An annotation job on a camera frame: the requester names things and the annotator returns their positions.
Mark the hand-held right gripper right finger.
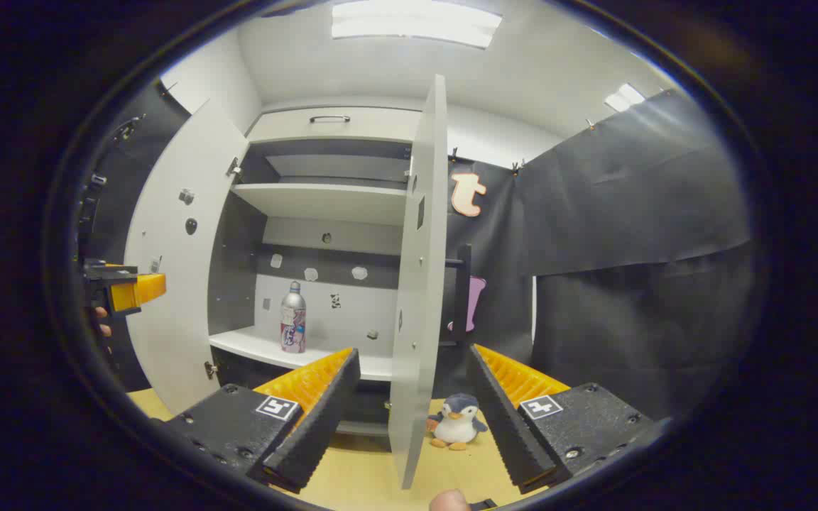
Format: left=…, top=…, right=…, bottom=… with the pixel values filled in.
left=466, top=344, right=672, bottom=495

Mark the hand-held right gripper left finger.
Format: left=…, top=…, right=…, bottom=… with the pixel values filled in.
left=150, top=346, right=362, bottom=495

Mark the white cabinet door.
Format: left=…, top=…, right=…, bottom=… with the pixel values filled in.
left=124, top=98, right=250, bottom=416
left=388, top=73, right=473, bottom=490

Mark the silver bottle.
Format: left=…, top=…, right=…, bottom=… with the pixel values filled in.
left=280, top=281, right=307, bottom=354

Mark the white and grey cabinet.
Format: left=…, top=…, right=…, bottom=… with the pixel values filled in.
left=207, top=96, right=452, bottom=437

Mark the white cabinet drawer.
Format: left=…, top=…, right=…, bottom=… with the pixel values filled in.
left=247, top=106, right=422, bottom=144

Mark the plush penguin toy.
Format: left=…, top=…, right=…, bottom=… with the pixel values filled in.
left=426, top=393, right=489, bottom=451

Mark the small ceiling light panel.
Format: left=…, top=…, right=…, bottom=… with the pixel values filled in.
left=604, top=83, right=646, bottom=113

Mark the large ceiling light panel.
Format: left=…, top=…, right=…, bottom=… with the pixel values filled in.
left=331, top=0, right=503, bottom=49

